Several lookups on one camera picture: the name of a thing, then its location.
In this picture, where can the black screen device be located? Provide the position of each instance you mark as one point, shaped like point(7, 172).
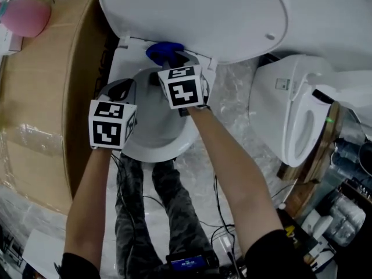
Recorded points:
point(187, 263)

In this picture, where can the small white box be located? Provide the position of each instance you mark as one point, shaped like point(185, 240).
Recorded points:
point(7, 42)

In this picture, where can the person's right forearm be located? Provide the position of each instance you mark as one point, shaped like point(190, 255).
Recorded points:
point(232, 170)

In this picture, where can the green bottle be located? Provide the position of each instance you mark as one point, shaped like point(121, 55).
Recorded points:
point(330, 119)

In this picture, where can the person's right leg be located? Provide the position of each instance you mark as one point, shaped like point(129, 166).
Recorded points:
point(180, 208)

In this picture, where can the person's left leg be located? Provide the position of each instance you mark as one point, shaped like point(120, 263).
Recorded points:
point(130, 214)

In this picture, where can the pink spray bottle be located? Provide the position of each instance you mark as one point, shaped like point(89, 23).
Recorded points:
point(26, 17)

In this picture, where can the white smart toilet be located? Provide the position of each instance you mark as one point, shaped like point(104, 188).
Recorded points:
point(270, 112)

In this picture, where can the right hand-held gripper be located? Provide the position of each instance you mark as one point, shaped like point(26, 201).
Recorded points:
point(181, 93)

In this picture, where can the small white ball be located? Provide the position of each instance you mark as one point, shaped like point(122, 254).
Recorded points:
point(281, 205)

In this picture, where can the person's leg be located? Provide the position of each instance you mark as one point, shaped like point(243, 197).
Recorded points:
point(180, 208)
point(130, 214)

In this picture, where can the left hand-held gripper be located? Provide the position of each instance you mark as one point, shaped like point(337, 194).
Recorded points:
point(104, 132)

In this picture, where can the brown cardboard box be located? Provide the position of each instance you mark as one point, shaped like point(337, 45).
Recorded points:
point(43, 97)

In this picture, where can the person's left forearm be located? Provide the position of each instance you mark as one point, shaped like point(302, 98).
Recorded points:
point(87, 202)

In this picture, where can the person's right hand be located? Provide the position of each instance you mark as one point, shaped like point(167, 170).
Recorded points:
point(205, 94)

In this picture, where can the wooden platform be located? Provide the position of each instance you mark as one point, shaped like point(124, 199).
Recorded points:
point(319, 155)

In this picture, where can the blue cloth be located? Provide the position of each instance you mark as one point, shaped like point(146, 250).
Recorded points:
point(158, 52)

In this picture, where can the person's black shirt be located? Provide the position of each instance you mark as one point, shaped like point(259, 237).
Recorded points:
point(276, 257)

